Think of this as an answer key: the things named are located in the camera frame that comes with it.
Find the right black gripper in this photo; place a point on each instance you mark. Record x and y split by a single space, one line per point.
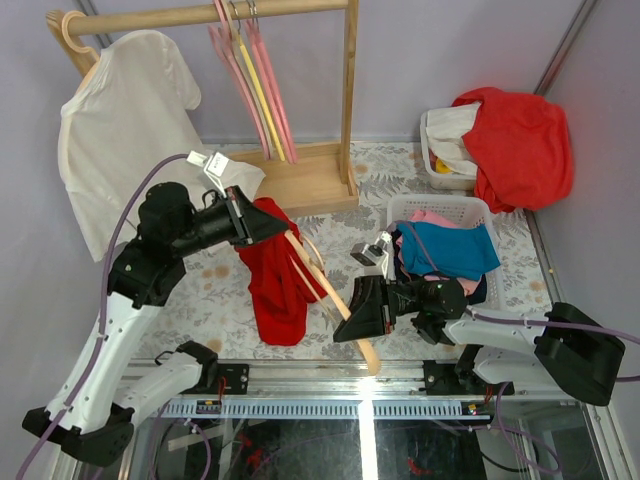
373 296

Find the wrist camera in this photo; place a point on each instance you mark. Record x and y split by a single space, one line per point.
374 257
212 168

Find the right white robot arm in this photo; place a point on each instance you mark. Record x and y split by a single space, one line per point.
563 349

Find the red t shirt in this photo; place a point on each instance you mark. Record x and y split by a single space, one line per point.
281 290

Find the white laundry basket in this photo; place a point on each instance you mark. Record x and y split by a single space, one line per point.
464 212

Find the pink hanger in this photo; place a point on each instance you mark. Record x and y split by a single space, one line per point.
270 87
228 44

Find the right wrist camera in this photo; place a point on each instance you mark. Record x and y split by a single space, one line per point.
374 257

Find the aluminium rail frame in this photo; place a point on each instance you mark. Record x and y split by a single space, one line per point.
332 420

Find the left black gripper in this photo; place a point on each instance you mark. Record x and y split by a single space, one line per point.
251 223

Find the red garment on rear basket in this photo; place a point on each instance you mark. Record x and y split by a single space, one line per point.
520 143

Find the yellow hanger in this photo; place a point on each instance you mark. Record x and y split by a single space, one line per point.
277 151

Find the white garment in rear basket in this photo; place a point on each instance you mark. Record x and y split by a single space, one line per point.
445 129

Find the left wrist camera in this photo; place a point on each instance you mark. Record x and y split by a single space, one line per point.
212 168

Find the white t shirt on hanger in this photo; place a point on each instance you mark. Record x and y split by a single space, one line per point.
130 115

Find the dark navy garment in basket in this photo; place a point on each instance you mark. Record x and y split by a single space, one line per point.
475 295

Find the wooden clothes rack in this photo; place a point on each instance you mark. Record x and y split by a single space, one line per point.
324 181

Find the floral table cloth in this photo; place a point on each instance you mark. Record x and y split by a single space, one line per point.
212 304

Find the light wooden hanger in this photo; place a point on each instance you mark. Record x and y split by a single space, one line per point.
314 265

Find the wooden hanger with white shirt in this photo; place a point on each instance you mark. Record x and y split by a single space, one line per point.
83 57

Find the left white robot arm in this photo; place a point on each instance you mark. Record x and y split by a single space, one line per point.
90 419

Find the rear white basket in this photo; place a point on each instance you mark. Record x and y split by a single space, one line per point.
451 181

